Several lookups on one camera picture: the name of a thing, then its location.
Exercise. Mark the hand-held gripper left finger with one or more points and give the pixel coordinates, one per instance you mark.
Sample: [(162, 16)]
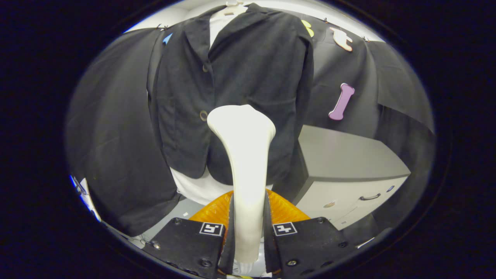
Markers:
[(186, 244)]

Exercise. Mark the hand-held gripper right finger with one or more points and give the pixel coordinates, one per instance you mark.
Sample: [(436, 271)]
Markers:
[(310, 244)]

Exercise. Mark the white shirt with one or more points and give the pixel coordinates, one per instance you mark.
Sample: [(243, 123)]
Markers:
[(193, 190)]

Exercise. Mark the white garment steamer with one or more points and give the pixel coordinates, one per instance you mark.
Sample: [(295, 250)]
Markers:
[(246, 162)]

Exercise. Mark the black jacket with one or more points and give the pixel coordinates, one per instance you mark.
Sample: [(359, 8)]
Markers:
[(252, 69)]

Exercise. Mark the white clothes hanger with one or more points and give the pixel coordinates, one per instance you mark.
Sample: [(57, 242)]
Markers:
[(234, 8)]

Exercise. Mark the grey beige cabinet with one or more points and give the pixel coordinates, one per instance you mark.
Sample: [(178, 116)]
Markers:
[(341, 155)]

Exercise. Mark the black backdrop cloth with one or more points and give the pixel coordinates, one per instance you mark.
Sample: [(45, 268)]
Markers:
[(116, 135)]

